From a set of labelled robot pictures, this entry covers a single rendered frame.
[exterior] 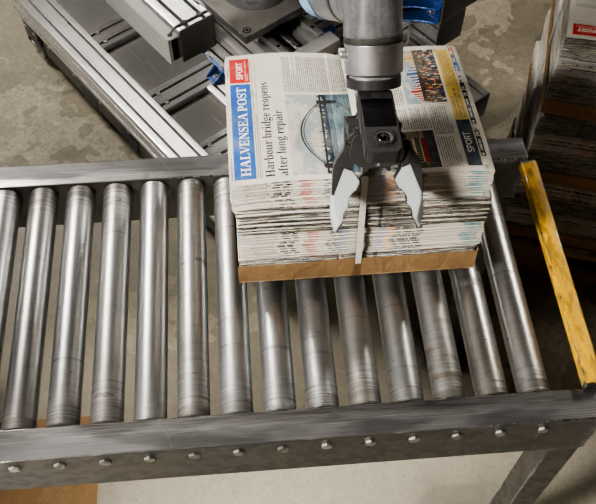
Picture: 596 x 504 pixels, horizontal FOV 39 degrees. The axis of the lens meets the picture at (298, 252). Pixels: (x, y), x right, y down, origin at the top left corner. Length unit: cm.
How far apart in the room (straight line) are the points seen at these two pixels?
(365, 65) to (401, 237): 32
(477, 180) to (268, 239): 32
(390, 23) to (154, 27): 91
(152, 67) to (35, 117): 45
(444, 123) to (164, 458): 64
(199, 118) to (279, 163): 123
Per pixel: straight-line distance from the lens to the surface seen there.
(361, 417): 126
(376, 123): 104
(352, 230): 126
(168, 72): 254
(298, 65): 134
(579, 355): 135
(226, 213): 145
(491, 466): 213
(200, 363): 131
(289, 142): 121
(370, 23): 106
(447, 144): 122
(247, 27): 173
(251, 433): 125
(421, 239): 130
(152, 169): 152
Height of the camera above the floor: 196
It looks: 56 degrees down
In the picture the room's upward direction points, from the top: 1 degrees clockwise
